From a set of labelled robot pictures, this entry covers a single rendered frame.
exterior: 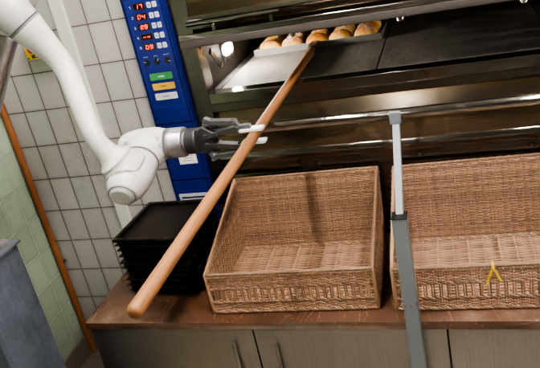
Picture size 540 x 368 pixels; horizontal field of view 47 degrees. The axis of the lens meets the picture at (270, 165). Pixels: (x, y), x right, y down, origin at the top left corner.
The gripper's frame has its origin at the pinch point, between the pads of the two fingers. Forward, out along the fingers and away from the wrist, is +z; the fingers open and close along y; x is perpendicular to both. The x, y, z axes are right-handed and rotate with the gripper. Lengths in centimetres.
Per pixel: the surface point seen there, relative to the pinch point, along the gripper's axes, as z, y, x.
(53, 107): -98, -1, -51
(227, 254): -27, 51, -21
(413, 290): 39, 47, 10
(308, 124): 12.9, 3.1, -12.8
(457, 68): 56, 3, -50
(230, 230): -27, 46, -29
